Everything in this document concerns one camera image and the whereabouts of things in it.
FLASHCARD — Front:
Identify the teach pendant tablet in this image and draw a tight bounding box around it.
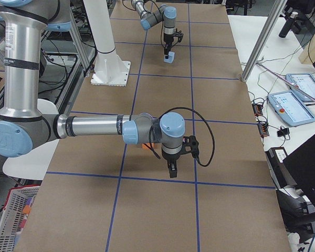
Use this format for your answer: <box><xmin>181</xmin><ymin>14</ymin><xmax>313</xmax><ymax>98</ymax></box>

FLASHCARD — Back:
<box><xmin>268</xmin><ymin>91</ymin><xmax>315</xmax><ymax>127</ymax></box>
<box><xmin>286</xmin><ymin>73</ymin><xmax>315</xmax><ymax>98</ymax></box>

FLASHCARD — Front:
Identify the orange foam block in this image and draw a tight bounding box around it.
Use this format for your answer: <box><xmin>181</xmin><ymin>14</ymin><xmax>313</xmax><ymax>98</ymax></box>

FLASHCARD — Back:
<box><xmin>142</xmin><ymin>143</ymin><xmax>154</xmax><ymax>149</ymax></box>

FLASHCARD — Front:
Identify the far teach pendant tablet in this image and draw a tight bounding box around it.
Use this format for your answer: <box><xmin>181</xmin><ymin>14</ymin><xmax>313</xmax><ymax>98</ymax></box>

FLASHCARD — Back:
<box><xmin>286</xmin><ymin>73</ymin><xmax>315</xmax><ymax>98</ymax></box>

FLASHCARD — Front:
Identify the white perforated plastic basket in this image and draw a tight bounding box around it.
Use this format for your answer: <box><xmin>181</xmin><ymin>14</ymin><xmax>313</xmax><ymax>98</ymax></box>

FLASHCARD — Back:
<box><xmin>0</xmin><ymin>185</ymin><xmax>39</xmax><ymax>251</ymax></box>

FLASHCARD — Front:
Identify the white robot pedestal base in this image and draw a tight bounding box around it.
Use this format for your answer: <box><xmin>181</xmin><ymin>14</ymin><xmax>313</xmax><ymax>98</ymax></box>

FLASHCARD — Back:
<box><xmin>83</xmin><ymin>0</ymin><xmax>131</xmax><ymax>87</ymax></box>

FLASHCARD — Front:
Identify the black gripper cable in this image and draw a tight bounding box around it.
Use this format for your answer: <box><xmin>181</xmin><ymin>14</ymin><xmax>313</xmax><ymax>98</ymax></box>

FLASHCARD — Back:
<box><xmin>144</xmin><ymin>107</ymin><xmax>215</xmax><ymax>167</ymax></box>

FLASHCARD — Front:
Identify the black camera bracket far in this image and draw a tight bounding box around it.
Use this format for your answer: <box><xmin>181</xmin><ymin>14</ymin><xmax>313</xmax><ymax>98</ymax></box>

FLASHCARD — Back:
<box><xmin>173</xmin><ymin>29</ymin><xmax>184</xmax><ymax>43</ymax></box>

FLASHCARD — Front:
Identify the black monitor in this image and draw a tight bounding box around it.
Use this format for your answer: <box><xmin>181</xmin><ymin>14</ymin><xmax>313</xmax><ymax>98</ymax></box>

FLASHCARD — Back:
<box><xmin>283</xmin><ymin>134</ymin><xmax>315</xmax><ymax>206</ymax></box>

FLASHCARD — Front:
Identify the grey aluminium frame post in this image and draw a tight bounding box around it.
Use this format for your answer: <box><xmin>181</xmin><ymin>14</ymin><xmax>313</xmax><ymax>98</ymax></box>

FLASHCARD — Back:
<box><xmin>240</xmin><ymin>0</ymin><xmax>287</xmax><ymax>82</ymax></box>

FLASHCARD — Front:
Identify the light blue foam block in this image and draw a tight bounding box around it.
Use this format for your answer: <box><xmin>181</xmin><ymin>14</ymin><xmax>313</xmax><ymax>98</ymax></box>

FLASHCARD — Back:
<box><xmin>163</xmin><ymin>51</ymin><xmax>175</xmax><ymax>64</ymax></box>

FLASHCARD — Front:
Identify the black camera bracket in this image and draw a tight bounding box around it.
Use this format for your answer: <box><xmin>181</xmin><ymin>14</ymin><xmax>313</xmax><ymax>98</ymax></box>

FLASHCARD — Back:
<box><xmin>173</xmin><ymin>29</ymin><xmax>184</xmax><ymax>43</ymax></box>
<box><xmin>181</xmin><ymin>135</ymin><xmax>200</xmax><ymax>158</ymax></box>

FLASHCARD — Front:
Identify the black camera bracket near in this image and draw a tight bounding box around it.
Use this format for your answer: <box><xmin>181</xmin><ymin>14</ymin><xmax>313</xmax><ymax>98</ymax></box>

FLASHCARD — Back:
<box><xmin>181</xmin><ymin>135</ymin><xmax>200</xmax><ymax>158</ymax></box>

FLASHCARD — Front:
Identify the near teach pendant tablet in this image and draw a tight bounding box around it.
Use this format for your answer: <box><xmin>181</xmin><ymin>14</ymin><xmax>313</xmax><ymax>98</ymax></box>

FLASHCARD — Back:
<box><xmin>268</xmin><ymin>91</ymin><xmax>315</xmax><ymax>127</ymax></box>

